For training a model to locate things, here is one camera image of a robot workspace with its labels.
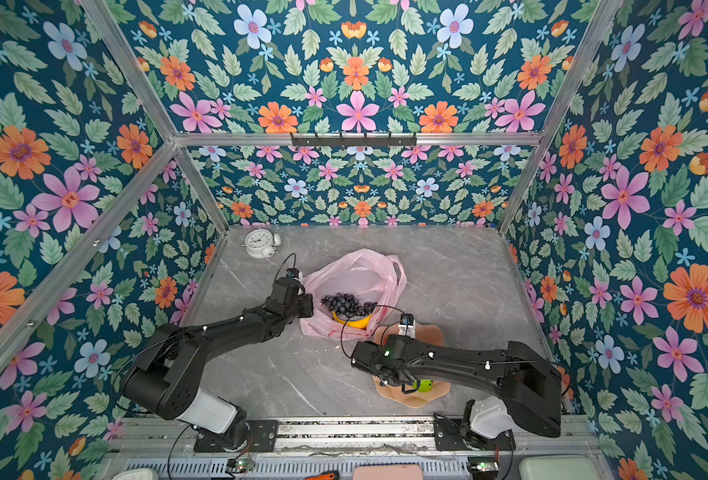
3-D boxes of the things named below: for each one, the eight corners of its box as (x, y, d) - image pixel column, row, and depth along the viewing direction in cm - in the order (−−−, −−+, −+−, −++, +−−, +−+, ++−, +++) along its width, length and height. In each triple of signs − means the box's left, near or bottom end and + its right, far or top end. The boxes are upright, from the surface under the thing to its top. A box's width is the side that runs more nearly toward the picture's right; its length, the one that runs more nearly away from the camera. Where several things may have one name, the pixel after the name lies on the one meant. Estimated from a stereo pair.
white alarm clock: (244, 259, 112) (239, 251, 108) (252, 237, 120) (248, 228, 116) (276, 259, 112) (272, 251, 108) (282, 237, 120) (279, 228, 116)
